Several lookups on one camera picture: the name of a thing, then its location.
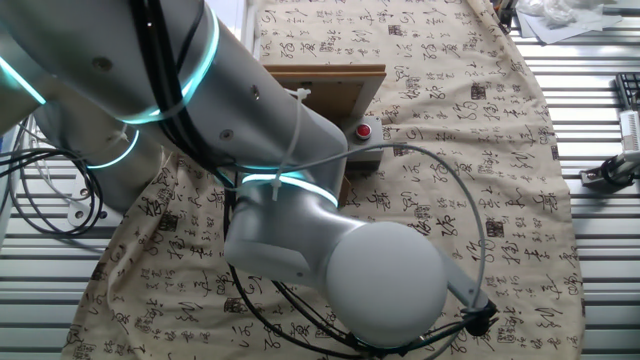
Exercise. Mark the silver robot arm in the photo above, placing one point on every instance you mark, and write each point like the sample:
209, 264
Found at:
250, 125

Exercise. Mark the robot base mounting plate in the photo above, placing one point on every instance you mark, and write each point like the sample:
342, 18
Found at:
82, 212

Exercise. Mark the grey box with red button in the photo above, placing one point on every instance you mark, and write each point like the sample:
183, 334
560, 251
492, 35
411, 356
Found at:
367, 145

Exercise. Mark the beige calligraphy print tablecloth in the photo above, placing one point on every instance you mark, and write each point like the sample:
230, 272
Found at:
475, 175

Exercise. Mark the white crumpled papers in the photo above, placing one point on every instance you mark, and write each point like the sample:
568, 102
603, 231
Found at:
560, 20

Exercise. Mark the wooden picture frame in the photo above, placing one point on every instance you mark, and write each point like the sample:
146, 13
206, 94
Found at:
340, 87

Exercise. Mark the small silver camera on mount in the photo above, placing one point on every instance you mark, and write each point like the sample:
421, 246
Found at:
607, 172

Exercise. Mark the silver ribbed camera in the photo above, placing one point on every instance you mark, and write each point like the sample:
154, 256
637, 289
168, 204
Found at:
631, 131

